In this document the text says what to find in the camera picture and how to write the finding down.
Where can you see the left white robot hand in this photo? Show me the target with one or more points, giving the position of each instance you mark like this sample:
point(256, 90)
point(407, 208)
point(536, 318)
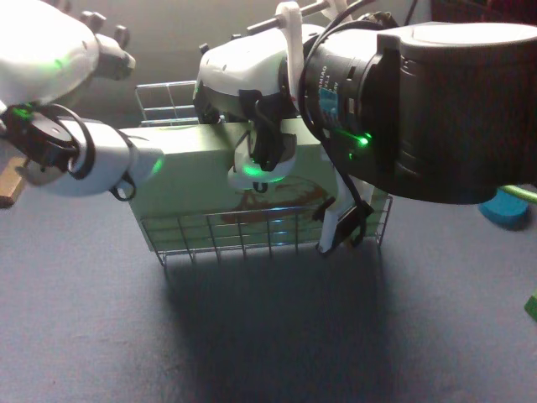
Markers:
point(42, 54)

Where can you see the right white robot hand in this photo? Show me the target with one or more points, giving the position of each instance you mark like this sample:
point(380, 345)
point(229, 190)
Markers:
point(251, 63)

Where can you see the pale green book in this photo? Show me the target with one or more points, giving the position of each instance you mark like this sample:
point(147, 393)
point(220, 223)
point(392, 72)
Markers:
point(189, 176)

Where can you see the wooden block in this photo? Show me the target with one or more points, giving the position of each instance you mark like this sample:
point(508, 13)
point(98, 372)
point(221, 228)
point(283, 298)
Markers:
point(10, 184)

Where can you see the grey table cloth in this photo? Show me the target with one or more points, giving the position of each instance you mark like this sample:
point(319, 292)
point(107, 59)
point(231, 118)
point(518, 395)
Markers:
point(126, 327)

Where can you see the blue block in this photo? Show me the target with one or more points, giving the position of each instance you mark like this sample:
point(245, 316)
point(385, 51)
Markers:
point(503, 212)

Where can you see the green number cube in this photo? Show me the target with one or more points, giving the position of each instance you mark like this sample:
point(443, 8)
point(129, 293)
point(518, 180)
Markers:
point(531, 308)

